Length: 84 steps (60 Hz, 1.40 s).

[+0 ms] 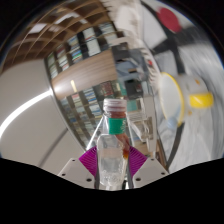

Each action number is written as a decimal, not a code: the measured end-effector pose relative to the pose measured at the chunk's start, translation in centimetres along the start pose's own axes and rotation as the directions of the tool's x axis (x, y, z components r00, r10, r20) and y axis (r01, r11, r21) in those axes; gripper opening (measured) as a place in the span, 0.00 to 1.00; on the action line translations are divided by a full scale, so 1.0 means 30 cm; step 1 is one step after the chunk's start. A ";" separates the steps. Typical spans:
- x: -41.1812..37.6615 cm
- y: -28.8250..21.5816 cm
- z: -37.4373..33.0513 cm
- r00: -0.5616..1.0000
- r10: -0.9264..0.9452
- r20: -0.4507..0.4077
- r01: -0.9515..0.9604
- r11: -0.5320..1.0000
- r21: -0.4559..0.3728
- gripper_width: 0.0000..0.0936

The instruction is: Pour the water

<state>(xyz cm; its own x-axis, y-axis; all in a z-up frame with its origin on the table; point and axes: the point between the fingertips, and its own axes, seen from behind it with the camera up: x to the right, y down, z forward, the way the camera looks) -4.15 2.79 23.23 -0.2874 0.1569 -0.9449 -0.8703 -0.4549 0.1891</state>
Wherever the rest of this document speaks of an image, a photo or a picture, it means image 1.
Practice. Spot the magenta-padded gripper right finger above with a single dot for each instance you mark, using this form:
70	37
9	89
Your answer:
151	170

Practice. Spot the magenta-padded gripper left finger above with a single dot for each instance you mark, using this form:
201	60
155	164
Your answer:
71	170

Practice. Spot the clear plastic bottle green label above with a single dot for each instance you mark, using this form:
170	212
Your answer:
111	156

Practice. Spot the beige ramp architectural model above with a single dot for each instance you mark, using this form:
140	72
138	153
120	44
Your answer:
143	125

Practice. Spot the straight ceiling light strip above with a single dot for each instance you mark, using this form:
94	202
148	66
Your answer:
23	111

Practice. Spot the narrow dark bookshelf with books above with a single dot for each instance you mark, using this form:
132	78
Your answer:
80	46

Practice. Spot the wooden cubby shelf unit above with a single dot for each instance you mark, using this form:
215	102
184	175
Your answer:
43	30

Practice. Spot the flat round red coaster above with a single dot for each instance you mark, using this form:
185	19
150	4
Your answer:
170	19

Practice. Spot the white city block model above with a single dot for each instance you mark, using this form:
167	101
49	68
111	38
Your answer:
123	16

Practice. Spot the gold wall plaque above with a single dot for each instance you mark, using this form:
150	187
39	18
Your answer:
73	86

